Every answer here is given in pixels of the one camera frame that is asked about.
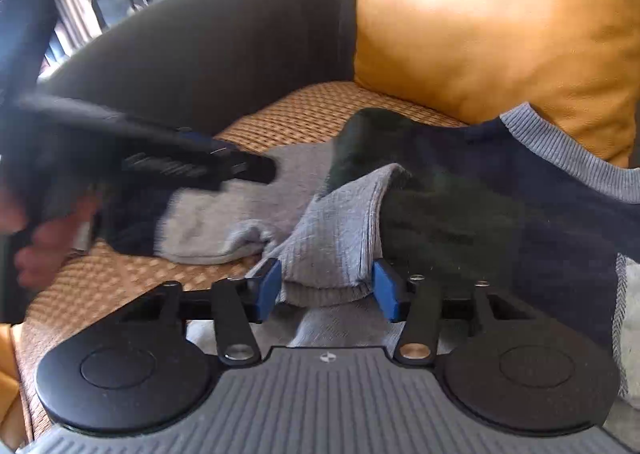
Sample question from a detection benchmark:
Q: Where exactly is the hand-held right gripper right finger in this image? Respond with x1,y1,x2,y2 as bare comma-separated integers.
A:
372,259,533,366

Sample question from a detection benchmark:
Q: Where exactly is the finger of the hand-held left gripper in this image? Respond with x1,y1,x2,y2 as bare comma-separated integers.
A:
115,116,238,159
122,156,277,191

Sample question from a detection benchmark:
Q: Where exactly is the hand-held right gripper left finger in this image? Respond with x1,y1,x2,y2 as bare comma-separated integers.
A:
117,259,281,366

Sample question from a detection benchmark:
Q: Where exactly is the person's left hand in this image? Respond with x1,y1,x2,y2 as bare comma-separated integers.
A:
0,196,98,289

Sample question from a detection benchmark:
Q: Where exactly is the brown woven sofa mat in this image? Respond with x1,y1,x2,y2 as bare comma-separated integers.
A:
15,80,468,440

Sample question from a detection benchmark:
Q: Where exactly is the plastic drawer unit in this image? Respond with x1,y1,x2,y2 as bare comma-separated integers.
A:
42,28,70,65

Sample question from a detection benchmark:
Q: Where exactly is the black leather sofa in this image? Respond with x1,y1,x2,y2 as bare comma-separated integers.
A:
37,0,640,169

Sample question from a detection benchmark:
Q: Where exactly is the orange leather cushion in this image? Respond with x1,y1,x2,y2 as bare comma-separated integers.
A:
352,0,640,169

